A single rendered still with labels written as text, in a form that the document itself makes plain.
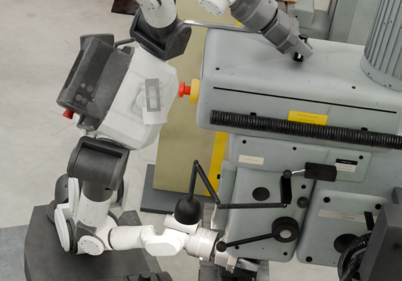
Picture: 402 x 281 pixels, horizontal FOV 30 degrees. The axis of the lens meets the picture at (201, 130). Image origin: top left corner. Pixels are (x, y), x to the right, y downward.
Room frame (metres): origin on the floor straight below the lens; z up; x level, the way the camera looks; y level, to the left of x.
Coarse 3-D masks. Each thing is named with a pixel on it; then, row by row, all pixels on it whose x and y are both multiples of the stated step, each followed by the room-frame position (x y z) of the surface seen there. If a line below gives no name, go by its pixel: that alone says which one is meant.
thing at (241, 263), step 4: (240, 260) 1.55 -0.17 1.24; (244, 260) 1.55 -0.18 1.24; (236, 264) 1.55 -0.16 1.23; (240, 264) 1.55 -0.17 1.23; (244, 264) 1.55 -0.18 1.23; (248, 264) 1.55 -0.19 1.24; (252, 264) 1.55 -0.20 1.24; (256, 264) 1.55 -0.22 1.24; (244, 268) 1.55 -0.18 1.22; (248, 268) 1.55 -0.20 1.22; (252, 268) 1.54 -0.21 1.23; (256, 268) 1.54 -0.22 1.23
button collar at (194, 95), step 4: (192, 80) 1.57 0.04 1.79; (196, 80) 1.57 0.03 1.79; (192, 84) 1.56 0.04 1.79; (196, 84) 1.56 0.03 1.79; (192, 88) 1.55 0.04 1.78; (196, 88) 1.55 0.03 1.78; (192, 92) 1.54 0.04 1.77; (196, 92) 1.54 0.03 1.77; (192, 96) 1.54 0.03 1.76; (196, 96) 1.54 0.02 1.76; (192, 100) 1.54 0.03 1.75; (196, 100) 1.54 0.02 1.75
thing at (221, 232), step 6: (222, 234) 1.85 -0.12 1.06; (258, 264) 1.79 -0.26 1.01; (222, 270) 1.77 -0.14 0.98; (240, 270) 1.78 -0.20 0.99; (222, 276) 1.77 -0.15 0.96; (228, 276) 1.77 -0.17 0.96; (234, 276) 1.77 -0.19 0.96; (240, 276) 1.78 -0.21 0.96; (246, 276) 1.78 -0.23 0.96; (252, 276) 1.78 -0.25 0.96
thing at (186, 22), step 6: (186, 24) 1.65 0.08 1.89; (192, 24) 1.66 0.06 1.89; (198, 24) 1.66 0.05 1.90; (204, 24) 1.66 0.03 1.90; (210, 24) 1.67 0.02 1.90; (216, 24) 1.67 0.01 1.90; (222, 24) 1.68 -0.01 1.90; (228, 24) 1.68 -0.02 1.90; (240, 30) 1.67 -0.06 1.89; (246, 30) 1.67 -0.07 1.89
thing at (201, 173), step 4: (196, 164) 1.51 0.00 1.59; (196, 168) 1.50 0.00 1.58; (200, 168) 1.49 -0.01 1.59; (200, 172) 1.48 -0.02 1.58; (204, 172) 1.48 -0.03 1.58; (200, 176) 1.47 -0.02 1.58; (204, 176) 1.46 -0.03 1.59; (204, 180) 1.45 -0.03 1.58; (208, 180) 1.45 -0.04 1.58; (208, 184) 1.43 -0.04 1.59; (208, 188) 1.42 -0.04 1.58; (212, 188) 1.42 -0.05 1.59; (212, 192) 1.41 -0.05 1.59; (212, 196) 1.40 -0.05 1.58; (216, 196) 1.39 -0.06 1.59; (216, 200) 1.38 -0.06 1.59
